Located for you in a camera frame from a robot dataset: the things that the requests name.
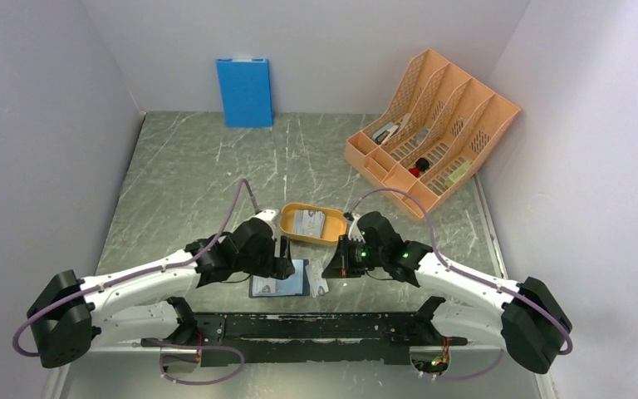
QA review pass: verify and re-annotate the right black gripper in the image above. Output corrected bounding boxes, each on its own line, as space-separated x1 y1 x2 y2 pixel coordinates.
322 234 386 278

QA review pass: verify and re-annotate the navy blue card holder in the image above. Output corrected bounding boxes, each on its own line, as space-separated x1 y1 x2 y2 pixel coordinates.
248 259 310 298

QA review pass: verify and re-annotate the orange oval tray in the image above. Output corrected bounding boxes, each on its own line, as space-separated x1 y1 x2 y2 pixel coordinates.
279 203 348 246

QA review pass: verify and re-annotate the silver VIP card stack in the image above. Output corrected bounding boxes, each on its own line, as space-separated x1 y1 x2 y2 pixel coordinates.
292 209 326 238

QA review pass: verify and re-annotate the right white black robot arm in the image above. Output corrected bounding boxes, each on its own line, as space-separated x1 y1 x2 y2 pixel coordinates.
322 211 572 374

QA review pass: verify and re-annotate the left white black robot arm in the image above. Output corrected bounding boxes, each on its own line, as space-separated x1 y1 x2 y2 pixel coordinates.
27 209 294 368

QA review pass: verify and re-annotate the red black stamp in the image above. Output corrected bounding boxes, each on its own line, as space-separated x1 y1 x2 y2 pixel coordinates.
409 157 430 178

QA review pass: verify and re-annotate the grey stapler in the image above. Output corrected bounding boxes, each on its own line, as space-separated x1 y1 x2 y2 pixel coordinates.
371 122 400 145

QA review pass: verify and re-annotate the grey item in organizer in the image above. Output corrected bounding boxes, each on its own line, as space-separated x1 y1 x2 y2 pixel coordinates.
412 127 430 145

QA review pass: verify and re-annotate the green sticky note pad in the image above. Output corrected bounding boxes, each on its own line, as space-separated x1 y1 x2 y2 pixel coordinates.
444 160 471 188

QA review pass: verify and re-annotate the orange desk file organizer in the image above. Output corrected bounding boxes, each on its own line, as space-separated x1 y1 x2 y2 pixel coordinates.
345 49 521 222

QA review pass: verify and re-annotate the blue folder box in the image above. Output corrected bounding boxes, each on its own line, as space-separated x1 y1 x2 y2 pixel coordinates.
216 58 273 128

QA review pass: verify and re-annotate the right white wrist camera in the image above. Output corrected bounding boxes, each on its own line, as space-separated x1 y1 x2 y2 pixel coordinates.
343 212 365 243

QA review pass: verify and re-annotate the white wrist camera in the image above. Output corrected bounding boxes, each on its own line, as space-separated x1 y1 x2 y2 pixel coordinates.
254 209 278 224
343 212 365 243

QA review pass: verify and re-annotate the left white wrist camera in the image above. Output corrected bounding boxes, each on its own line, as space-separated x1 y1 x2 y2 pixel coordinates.
254 209 278 224

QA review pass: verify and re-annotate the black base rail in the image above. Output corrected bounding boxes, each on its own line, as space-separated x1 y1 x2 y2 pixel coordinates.
164 311 447 367

